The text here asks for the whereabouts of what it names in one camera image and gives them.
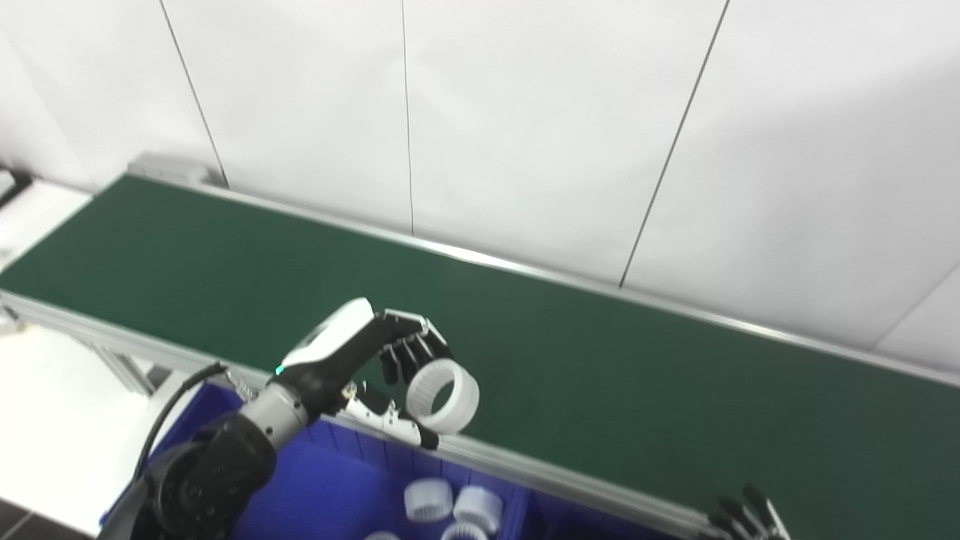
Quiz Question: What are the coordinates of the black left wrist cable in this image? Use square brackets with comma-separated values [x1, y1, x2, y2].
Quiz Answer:
[133, 362, 256, 488]

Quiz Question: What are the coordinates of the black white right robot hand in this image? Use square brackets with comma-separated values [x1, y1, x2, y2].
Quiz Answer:
[709, 485, 792, 540]

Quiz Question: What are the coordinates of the blue bin with black rings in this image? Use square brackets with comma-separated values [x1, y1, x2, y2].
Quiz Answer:
[521, 491, 676, 540]

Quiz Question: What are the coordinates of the green conveyor belt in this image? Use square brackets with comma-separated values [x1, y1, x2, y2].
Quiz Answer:
[0, 175, 960, 540]
[0, 152, 960, 540]

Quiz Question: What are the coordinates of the aluminium conveyor leg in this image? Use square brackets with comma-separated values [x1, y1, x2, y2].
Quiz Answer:
[86, 341, 172, 397]

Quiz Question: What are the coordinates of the blue bin with white rings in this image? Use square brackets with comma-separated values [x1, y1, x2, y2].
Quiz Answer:
[101, 382, 527, 540]

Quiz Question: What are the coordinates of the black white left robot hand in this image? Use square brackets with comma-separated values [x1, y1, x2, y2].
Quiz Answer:
[276, 298, 454, 452]

